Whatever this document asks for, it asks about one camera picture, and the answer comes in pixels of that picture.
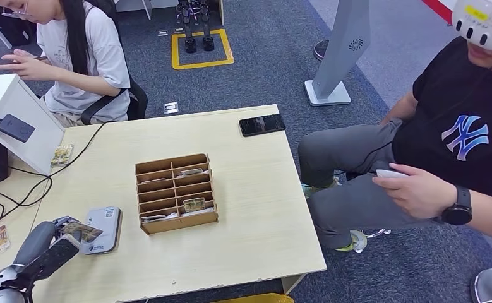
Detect person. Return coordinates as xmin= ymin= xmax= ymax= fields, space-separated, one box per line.
xmin=0 ymin=0 xmax=131 ymax=126

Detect long black desk cable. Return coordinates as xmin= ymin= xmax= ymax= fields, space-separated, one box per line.
xmin=0 ymin=120 xmax=115 ymax=208

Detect headset person's left hand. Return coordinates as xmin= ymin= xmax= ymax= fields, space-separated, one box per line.
xmin=371 ymin=163 xmax=458 ymax=220

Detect black square pad device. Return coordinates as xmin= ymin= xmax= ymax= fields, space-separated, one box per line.
xmin=0 ymin=113 xmax=37 ymax=144

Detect black office chair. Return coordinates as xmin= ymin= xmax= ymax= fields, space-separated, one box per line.
xmin=80 ymin=77 xmax=148 ymax=126

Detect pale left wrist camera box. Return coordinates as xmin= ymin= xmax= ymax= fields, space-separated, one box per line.
xmin=17 ymin=234 xmax=83 ymax=282

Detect white slanted console stand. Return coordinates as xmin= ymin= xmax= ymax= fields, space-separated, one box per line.
xmin=0 ymin=73 xmax=66 ymax=177

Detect chrome chair base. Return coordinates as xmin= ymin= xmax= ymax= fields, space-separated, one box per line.
xmin=364 ymin=227 xmax=392 ymax=239

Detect white VR headset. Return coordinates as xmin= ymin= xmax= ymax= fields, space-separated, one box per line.
xmin=451 ymin=0 xmax=492 ymax=52

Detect black standing robot legs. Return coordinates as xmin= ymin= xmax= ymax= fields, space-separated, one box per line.
xmin=175 ymin=0 xmax=215 ymax=54

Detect person wearing VR headset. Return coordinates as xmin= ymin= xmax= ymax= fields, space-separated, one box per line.
xmin=297 ymin=0 xmax=492 ymax=254

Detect person's left hand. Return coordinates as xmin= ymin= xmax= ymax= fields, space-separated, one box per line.
xmin=0 ymin=52 xmax=58 ymax=82

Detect white key card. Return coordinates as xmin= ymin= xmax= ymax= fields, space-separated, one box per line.
xmin=181 ymin=208 xmax=215 ymax=217

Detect yellow floor tape square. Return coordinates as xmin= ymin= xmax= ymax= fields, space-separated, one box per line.
xmin=171 ymin=28 xmax=235 ymax=70

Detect wooden slotted card organizer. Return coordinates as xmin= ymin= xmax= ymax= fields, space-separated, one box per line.
xmin=134 ymin=153 xmax=220 ymax=236

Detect yellow floor tape strip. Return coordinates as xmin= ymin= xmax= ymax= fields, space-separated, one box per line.
xmin=212 ymin=292 xmax=294 ymax=303

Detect upright printed key card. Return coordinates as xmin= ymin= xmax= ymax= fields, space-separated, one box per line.
xmin=183 ymin=198 xmax=206 ymax=214

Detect black wristwatch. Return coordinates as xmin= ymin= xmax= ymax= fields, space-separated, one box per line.
xmin=441 ymin=186 xmax=473 ymax=227

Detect printed card with green picture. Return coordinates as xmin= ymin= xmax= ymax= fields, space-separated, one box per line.
xmin=49 ymin=143 xmax=75 ymax=168

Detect black round floor object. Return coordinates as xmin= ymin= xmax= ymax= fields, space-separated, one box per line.
xmin=313 ymin=39 xmax=331 ymax=62

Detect wooden desk side panel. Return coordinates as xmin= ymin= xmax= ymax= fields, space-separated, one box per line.
xmin=281 ymin=273 xmax=307 ymax=295

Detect grey card reader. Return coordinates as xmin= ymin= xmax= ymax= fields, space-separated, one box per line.
xmin=79 ymin=206 xmax=123 ymax=256

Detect black smartphone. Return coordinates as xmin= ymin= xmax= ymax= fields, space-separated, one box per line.
xmin=239 ymin=113 xmax=287 ymax=138

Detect white key cards stack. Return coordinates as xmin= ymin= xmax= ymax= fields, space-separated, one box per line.
xmin=141 ymin=213 xmax=179 ymax=225

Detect printed ID card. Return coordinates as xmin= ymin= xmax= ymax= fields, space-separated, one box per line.
xmin=60 ymin=222 xmax=104 ymax=244

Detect black cabinet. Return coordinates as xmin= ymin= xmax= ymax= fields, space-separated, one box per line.
xmin=0 ymin=4 xmax=35 ymax=47

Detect grey kiosk stand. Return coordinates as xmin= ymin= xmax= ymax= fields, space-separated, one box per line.
xmin=304 ymin=0 xmax=371 ymax=107

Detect white desk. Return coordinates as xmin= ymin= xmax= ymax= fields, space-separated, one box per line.
xmin=107 ymin=0 xmax=225 ymax=26

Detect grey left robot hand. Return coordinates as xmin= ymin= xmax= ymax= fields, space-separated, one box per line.
xmin=13 ymin=216 xmax=83 ymax=268

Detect white handheld controller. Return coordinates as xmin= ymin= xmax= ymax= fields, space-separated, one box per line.
xmin=375 ymin=169 xmax=410 ymax=180

